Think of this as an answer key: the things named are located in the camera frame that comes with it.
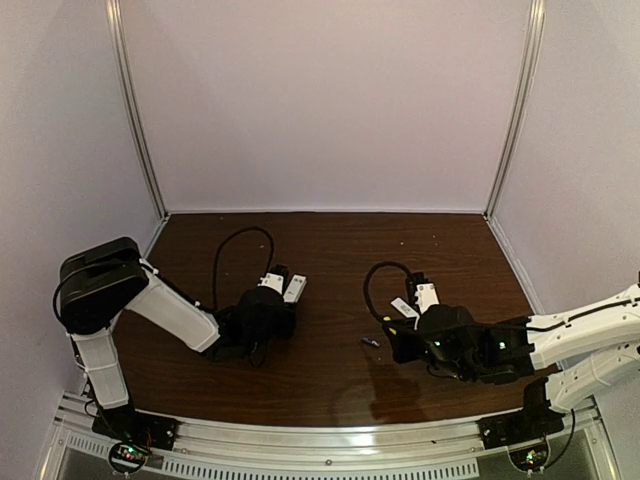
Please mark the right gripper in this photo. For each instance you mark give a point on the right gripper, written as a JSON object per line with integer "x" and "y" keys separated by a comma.
{"x": 403, "y": 339}

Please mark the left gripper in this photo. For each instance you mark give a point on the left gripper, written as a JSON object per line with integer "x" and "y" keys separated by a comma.
{"x": 279, "y": 314}

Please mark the white remote control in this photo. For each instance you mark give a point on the white remote control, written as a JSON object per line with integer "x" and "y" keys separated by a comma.
{"x": 295, "y": 289}

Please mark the white battery cover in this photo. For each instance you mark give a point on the white battery cover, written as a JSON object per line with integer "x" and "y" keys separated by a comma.
{"x": 404, "y": 308}

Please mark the yellow handled screwdriver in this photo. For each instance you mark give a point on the yellow handled screwdriver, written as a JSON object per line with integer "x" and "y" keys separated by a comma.
{"x": 388, "y": 319}

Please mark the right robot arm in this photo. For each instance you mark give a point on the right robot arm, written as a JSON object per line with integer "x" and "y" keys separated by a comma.
{"x": 604, "y": 335}

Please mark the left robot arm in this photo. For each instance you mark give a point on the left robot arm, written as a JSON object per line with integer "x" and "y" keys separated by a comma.
{"x": 96, "y": 286}

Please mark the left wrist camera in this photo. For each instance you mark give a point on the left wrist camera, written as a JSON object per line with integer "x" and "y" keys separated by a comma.
{"x": 275, "y": 278}

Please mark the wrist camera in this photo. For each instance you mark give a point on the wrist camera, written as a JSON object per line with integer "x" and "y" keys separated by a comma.
{"x": 275, "y": 278}
{"x": 421, "y": 292}

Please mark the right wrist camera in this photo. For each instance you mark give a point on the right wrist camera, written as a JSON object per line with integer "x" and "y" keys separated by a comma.
{"x": 421, "y": 292}

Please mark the front aluminium rail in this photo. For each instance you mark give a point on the front aluminium rail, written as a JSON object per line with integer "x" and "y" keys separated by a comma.
{"x": 450, "y": 449}

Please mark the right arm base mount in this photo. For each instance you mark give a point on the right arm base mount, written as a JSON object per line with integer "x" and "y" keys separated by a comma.
{"x": 526, "y": 432}

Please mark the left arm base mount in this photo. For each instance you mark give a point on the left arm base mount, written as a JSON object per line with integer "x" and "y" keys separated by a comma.
{"x": 137, "y": 435}

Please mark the left aluminium frame post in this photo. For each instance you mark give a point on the left aluminium frame post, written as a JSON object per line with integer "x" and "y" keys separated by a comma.
{"x": 132, "y": 110}

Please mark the aluminium frame post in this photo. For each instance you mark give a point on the aluminium frame post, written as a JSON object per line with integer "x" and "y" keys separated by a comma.
{"x": 529, "y": 61}
{"x": 132, "y": 110}

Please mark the right aluminium frame post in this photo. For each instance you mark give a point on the right aluminium frame post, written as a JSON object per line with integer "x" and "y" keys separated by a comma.
{"x": 529, "y": 61}

